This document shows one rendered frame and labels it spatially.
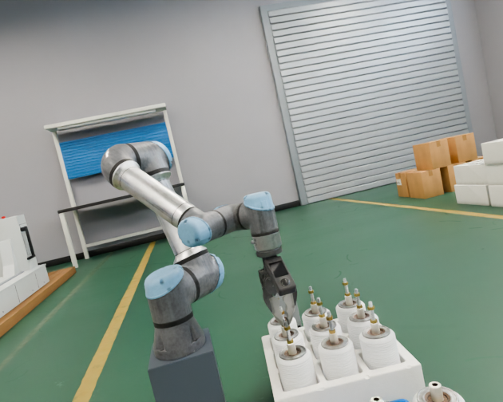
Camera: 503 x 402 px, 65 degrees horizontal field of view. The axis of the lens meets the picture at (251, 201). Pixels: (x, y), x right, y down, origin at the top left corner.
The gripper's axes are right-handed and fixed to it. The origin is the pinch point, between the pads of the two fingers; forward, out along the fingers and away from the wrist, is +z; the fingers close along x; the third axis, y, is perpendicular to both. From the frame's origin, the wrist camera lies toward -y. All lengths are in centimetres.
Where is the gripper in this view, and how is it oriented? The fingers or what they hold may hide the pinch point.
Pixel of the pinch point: (286, 321)
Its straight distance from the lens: 110.8
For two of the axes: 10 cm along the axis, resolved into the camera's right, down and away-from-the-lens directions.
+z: 2.1, 9.7, 0.9
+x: -9.6, 2.3, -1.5
